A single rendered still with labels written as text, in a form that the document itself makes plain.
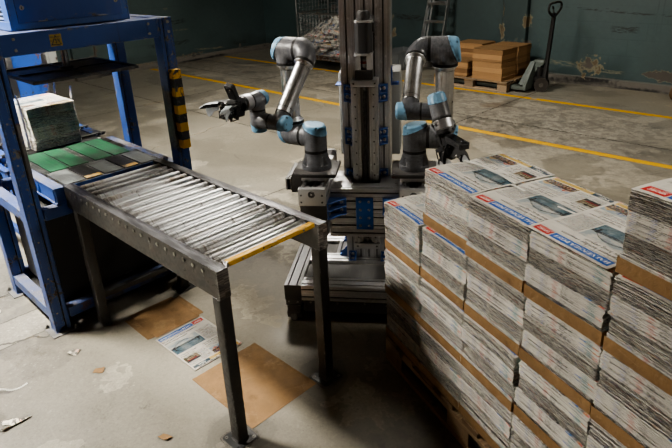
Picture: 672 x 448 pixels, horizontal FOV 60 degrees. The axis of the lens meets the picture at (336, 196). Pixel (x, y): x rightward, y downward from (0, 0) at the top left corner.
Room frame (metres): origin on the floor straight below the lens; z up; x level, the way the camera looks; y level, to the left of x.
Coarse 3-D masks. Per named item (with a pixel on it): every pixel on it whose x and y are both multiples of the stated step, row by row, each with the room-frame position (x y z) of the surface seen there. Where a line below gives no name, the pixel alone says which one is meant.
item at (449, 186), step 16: (432, 176) 1.99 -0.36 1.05; (448, 176) 1.95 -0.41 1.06; (464, 176) 1.94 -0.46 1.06; (480, 176) 1.94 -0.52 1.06; (432, 192) 2.00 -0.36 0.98; (448, 192) 1.90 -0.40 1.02; (464, 192) 1.82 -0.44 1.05; (480, 192) 1.80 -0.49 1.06; (432, 208) 2.00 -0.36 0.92; (448, 208) 1.90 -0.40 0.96; (464, 208) 1.82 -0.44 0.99; (448, 224) 1.90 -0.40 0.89; (464, 224) 1.82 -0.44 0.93
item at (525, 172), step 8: (480, 160) 2.11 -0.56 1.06; (488, 160) 2.11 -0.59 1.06; (496, 160) 2.10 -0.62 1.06; (504, 160) 2.09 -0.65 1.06; (512, 160) 2.09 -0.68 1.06; (520, 160) 2.09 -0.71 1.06; (496, 168) 2.02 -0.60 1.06; (504, 168) 2.01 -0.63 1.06; (512, 168) 2.01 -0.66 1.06; (520, 168) 2.00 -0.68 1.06; (528, 168) 2.00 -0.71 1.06; (536, 168) 2.00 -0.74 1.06; (512, 176) 1.93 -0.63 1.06; (520, 176) 1.93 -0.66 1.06; (528, 176) 1.92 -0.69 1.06; (536, 176) 1.92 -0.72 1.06; (544, 176) 1.92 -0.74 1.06; (552, 176) 1.93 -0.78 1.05
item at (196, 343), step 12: (192, 324) 2.64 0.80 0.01; (204, 324) 2.63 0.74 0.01; (168, 336) 2.54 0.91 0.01; (180, 336) 2.54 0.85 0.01; (192, 336) 2.53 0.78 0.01; (204, 336) 2.53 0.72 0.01; (216, 336) 2.52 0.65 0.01; (168, 348) 2.44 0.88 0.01; (180, 348) 2.43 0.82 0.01; (192, 348) 2.43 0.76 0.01; (204, 348) 2.43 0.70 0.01; (216, 348) 2.42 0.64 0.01; (192, 360) 2.33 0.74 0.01; (204, 360) 2.33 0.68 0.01
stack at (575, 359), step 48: (432, 240) 1.96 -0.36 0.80; (432, 288) 1.95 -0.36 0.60; (480, 288) 1.70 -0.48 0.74; (480, 336) 1.67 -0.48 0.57; (528, 336) 1.47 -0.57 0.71; (576, 336) 1.32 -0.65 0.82; (432, 384) 1.94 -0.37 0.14; (480, 384) 1.66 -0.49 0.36; (528, 384) 1.46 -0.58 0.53; (576, 384) 1.29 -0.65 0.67; (528, 432) 1.44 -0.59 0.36; (576, 432) 1.27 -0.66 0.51
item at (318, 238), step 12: (168, 168) 2.98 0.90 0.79; (180, 168) 2.93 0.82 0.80; (204, 180) 2.73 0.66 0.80; (216, 180) 2.72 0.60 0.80; (240, 192) 2.54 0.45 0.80; (264, 204) 2.39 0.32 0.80; (276, 204) 2.38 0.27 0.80; (288, 216) 2.27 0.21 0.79; (300, 216) 2.24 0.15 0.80; (312, 216) 2.23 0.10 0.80; (312, 228) 2.17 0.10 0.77; (324, 228) 2.17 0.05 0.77; (300, 240) 2.23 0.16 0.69; (312, 240) 2.17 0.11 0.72; (324, 240) 2.16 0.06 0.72
